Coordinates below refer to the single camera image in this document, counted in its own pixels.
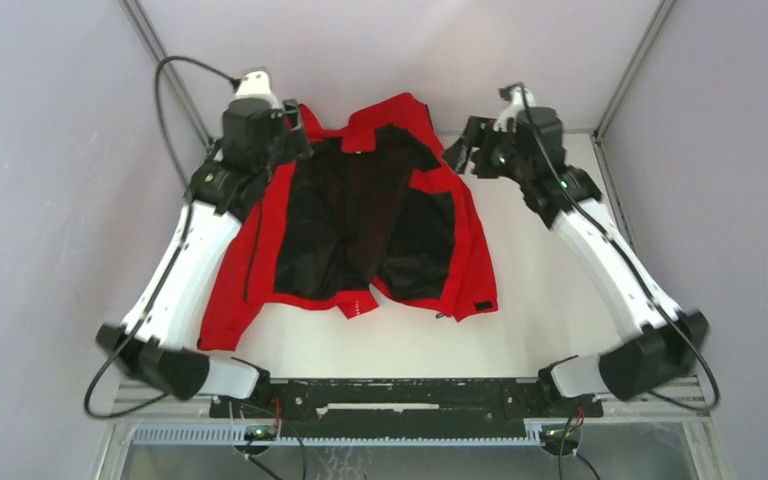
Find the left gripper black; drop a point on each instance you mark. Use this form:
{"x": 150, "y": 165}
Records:
{"x": 296, "y": 146}

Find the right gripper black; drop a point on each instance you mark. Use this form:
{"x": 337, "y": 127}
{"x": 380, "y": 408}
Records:
{"x": 478, "y": 133}

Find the red jacket black lining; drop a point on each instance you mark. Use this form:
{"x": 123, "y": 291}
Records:
{"x": 374, "y": 210}

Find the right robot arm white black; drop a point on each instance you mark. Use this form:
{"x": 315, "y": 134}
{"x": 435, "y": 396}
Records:
{"x": 658, "y": 340}

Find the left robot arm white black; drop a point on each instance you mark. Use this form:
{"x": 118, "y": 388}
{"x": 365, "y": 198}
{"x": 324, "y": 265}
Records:
{"x": 155, "y": 343}

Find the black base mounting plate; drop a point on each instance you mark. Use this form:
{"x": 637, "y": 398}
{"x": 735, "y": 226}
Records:
{"x": 434, "y": 407}

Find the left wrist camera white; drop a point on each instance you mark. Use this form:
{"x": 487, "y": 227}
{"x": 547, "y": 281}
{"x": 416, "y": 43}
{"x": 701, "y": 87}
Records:
{"x": 256, "y": 83}

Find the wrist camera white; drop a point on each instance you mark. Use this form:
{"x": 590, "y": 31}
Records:
{"x": 519, "y": 99}
{"x": 256, "y": 83}

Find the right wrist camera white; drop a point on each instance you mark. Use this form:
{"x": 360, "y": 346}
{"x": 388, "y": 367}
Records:
{"x": 519, "y": 99}

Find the white slotted cable duct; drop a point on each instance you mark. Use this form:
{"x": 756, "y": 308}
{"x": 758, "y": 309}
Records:
{"x": 525, "y": 434}

